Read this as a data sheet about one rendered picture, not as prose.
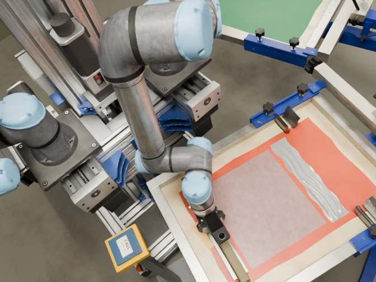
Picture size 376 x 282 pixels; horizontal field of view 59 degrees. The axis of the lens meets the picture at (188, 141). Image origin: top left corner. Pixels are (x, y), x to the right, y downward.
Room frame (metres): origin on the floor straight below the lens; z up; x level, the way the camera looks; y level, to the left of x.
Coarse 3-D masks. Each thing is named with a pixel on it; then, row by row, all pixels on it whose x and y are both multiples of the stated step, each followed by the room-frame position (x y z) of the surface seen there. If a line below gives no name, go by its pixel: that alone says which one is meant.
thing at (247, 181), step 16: (304, 128) 0.60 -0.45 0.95; (304, 144) 0.53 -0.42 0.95; (320, 144) 0.51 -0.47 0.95; (240, 160) 0.56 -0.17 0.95; (256, 160) 0.54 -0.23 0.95; (272, 160) 0.51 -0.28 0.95; (304, 160) 0.47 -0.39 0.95; (320, 160) 0.45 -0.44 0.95; (224, 176) 0.52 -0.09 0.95; (240, 176) 0.50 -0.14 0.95; (256, 176) 0.47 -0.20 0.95; (272, 176) 0.45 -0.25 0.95; (288, 176) 0.43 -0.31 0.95; (224, 192) 0.45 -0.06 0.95; (240, 192) 0.43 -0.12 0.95; (256, 192) 0.41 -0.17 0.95; (272, 192) 0.39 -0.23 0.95; (224, 208) 0.40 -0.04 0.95; (240, 208) 0.38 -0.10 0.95; (224, 224) 0.34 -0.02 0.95
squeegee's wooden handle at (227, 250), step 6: (222, 246) 0.25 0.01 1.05; (228, 246) 0.24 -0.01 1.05; (228, 252) 0.23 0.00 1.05; (228, 258) 0.21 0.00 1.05; (234, 258) 0.20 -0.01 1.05; (234, 264) 0.19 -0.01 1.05; (240, 264) 0.18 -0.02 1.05; (234, 270) 0.17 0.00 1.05; (240, 270) 0.16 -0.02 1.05; (240, 276) 0.15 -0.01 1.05; (246, 276) 0.14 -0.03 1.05
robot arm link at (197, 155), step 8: (192, 144) 0.47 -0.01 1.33; (200, 144) 0.47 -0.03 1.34; (208, 144) 0.46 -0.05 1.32; (176, 152) 0.47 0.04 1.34; (184, 152) 0.46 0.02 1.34; (192, 152) 0.45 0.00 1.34; (200, 152) 0.44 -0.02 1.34; (208, 152) 0.44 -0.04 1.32; (176, 160) 0.45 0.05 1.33; (184, 160) 0.44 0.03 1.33; (192, 160) 0.43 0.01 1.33; (200, 160) 0.42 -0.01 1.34; (208, 160) 0.42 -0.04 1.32; (176, 168) 0.43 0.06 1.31; (184, 168) 0.42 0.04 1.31; (192, 168) 0.40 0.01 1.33; (200, 168) 0.40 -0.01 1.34; (208, 168) 0.39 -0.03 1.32
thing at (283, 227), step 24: (336, 168) 0.40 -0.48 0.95; (288, 192) 0.37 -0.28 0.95; (336, 192) 0.31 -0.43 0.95; (360, 192) 0.29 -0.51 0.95; (264, 216) 0.32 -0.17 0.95; (288, 216) 0.29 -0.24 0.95; (312, 216) 0.27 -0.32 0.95; (240, 240) 0.27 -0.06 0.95; (264, 240) 0.25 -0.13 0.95; (288, 240) 0.22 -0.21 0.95; (312, 240) 0.19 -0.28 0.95; (264, 264) 0.17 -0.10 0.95
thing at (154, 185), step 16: (320, 96) 0.69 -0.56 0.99; (336, 112) 0.60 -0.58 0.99; (352, 128) 0.51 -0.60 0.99; (224, 144) 0.63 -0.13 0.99; (352, 144) 0.46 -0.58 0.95; (368, 144) 0.43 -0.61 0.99; (368, 160) 0.39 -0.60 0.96; (160, 176) 0.59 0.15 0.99; (176, 176) 0.57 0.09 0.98; (160, 192) 0.53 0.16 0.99; (160, 208) 0.47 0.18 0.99; (176, 224) 0.39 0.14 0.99; (176, 240) 0.34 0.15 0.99; (192, 256) 0.27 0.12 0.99; (336, 256) 0.12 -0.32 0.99; (192, 272) 0.22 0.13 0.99; (304, 272) 0.11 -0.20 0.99; (320, 272) 0.09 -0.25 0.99
